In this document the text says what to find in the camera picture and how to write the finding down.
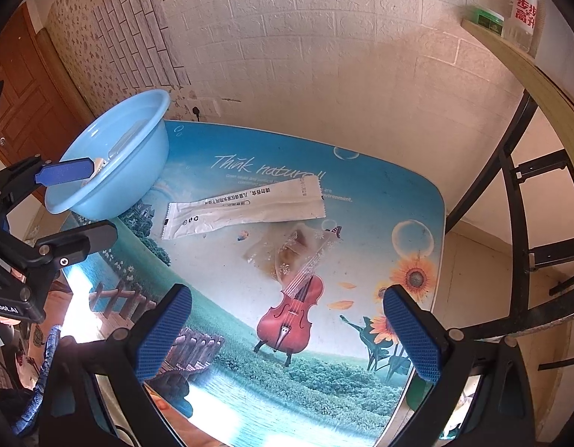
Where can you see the blue patterned cloth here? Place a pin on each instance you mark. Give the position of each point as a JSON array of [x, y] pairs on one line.
[[44, 372]]

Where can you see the light blue plastic basin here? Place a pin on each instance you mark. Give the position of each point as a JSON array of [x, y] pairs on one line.
[[128, 181]]

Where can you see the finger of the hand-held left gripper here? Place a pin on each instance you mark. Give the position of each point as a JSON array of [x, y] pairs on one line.
[[65, 171], [77, 242]]

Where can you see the long white packet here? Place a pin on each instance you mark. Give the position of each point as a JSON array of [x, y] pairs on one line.
[[240, 212]]

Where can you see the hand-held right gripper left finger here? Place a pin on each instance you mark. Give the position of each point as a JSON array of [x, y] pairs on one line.
[[163, 335]]

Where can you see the wooden side table black legs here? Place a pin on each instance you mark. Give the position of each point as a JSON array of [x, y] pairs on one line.
[[548, 88]]

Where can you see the brown wooden door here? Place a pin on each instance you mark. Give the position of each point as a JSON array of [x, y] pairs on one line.
[[26, 93]]

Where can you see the clear snack bag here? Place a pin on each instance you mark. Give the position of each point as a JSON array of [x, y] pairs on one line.
[[287, 254]]

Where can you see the green box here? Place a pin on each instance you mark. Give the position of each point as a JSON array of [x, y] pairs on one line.
[[487, 18]]

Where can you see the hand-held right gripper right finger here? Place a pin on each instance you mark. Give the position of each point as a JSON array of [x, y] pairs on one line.
[[415, 335]]

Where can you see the clear bottle red label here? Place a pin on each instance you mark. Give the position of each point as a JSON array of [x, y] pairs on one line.
[[522, 14]]

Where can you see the white wall socket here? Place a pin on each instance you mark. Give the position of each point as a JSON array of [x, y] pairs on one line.
[[205, 107]]

